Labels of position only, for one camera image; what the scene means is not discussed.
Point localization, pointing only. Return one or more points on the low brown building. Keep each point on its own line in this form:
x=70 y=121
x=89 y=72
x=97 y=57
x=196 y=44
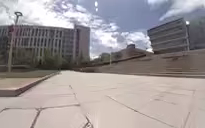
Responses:
x=130 y=52

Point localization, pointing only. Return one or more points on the pale stone slab plaza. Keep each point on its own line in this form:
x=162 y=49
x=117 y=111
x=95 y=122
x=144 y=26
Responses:
x=123 y=96

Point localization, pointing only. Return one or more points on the row of trees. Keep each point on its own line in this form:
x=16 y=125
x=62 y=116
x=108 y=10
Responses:
x=53 y=61

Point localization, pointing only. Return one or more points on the large grey office building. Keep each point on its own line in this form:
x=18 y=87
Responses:
x=50 y=40

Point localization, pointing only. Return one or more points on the wide stone steps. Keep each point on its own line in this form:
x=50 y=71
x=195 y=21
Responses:
x=163 y=65

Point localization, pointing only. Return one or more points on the grey multi-block building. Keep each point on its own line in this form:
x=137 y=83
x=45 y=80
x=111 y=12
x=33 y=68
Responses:
x=170 y=35

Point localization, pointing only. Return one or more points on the tall street lamp pole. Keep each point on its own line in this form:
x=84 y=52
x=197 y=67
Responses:
x=11 y=50

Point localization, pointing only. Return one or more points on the low raised stone platform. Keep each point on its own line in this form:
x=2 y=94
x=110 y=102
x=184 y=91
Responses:
x=10 y=83

